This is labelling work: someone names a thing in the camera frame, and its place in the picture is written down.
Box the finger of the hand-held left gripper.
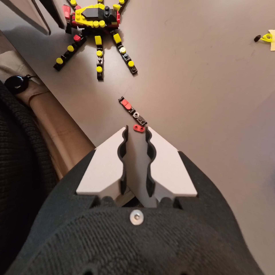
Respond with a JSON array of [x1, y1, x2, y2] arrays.
[[40, 0, 65, 30], [0, 0, 51, 35]]

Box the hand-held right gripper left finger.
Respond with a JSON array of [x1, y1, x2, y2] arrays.
[[76, 125, 129, 199]]

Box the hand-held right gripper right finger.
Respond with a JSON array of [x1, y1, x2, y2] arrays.
[[145, 126, 198, 204]]

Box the black and yellow lego spider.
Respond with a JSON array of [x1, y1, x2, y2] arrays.
[[53, 0, 138, 81]]

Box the black lego leg strip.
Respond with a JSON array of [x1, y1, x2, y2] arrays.
[[118, 96, 148, 127]]

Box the person's tan trousers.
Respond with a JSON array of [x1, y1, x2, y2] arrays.
[[0, 50, 96, 180]]

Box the black round badge reel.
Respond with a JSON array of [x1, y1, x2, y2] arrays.
[[4, 74, 37, 95]]

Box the person's black sweater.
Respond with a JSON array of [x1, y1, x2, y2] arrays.
[[0, 79, 58, 275]]

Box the yellow elastic cord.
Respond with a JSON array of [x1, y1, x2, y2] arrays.
[[254, 33, 273, 43]]

